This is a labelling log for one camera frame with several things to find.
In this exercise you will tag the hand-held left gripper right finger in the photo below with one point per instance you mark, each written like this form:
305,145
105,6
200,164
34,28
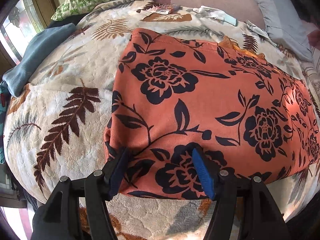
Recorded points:
203,175

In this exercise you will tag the grey white crumpled cloth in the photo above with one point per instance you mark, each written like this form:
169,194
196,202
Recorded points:
257,30

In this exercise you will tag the white and teal garment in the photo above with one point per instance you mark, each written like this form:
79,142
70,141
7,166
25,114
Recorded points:
215,12

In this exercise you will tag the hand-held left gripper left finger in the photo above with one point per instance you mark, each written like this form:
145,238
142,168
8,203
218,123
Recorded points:
117,175

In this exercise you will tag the blue cloth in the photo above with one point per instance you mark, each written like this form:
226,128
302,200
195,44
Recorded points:
37,52

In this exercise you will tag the cream leaf print blanket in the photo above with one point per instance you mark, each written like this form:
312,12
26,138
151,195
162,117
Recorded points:
75,62

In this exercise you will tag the stained glass window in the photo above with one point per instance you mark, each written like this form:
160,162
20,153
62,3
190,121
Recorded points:
27,20

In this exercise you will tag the grey pillow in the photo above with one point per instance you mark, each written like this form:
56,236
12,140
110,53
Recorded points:
282,17

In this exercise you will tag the orange floral shirt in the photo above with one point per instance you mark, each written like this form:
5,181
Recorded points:
200,100

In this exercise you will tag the small foil packet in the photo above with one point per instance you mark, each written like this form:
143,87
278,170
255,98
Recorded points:
165,10

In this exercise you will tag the striped floral blanket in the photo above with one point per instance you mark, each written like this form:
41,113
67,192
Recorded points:
313,80

